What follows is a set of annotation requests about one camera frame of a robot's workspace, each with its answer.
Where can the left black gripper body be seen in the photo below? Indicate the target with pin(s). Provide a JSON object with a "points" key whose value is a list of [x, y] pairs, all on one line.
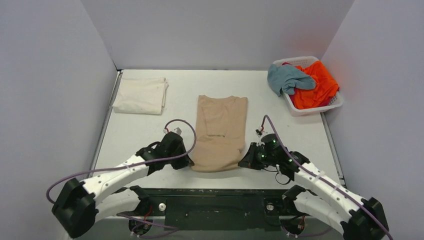
{"points": [[180, 157]]}

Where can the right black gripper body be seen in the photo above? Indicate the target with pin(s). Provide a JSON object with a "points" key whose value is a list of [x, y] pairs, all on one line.
{"points": [[251, 157]]}

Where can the tan t shirt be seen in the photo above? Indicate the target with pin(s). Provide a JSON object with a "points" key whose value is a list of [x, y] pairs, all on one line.
{"points": [[220, 133]]}

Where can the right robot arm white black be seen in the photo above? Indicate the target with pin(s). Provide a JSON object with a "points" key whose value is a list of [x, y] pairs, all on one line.
{"points": [[317, 195]]}

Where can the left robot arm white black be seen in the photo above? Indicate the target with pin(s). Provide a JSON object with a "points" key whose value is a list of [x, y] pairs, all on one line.
{"points": [[80, 204]]}

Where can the folded cream t shirt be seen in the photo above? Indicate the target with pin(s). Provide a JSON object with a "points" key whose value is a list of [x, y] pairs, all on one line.
{"points": [[145, 96]]}

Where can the blue grey t shirt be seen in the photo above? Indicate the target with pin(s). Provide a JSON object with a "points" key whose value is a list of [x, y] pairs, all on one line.
{"points": [[287, 79]]}

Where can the white plastic laundry basket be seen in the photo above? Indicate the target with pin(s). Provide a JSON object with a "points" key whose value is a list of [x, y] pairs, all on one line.
{"points": [[306, 61]]}

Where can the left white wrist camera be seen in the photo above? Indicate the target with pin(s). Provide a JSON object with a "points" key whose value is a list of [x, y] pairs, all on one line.
{"points": [[176, 130]]}

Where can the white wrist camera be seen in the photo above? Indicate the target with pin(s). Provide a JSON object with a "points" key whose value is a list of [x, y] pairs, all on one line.
{"points": [[260, 132], [176, 130]]}

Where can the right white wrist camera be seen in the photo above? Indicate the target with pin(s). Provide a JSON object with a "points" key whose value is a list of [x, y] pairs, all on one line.
{"points": [[260, 132]]}

